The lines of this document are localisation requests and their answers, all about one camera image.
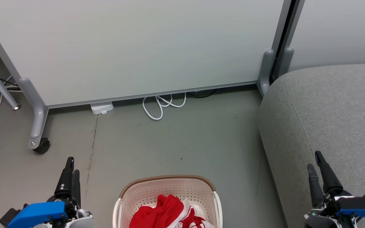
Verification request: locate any red and white garment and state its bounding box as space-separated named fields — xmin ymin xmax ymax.
xmin=129 ymin=194 xmax=215 ymax=228

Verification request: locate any black floor cable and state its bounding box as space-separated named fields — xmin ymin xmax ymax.
xmin=187 ymin=89 xmax=218 ymax=98

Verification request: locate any grey partition leg with caster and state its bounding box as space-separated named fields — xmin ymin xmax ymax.
xmin=18 ymin=77 xmax=51 ymax=155

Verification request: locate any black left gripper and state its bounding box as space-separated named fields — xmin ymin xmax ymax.
xmin=46 ymin=157 xmax=83 ymax=220

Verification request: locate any white power adapter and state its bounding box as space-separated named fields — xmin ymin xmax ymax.
xmin=90 ymin=101 xmax=114 ymax=115

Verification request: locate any grey fabric sofa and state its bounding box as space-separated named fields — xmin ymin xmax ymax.
xmin=257 ymin=62 xmax=365 ymax=228

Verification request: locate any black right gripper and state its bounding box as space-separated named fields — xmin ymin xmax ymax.
xmin=307 ymin=151 xmax=362 ymax=228

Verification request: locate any beige perforated laundry basket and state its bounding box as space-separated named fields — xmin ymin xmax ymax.
xmin=113 ymin=175 xmax=223 ymax=228

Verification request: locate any large white partition panel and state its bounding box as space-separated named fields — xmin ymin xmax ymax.
xmin=0 ymin=0 xmax=293 ymax=110

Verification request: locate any white looped cable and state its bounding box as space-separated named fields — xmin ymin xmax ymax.
xmin=142 ymin=92 xmax=187 ymax=121

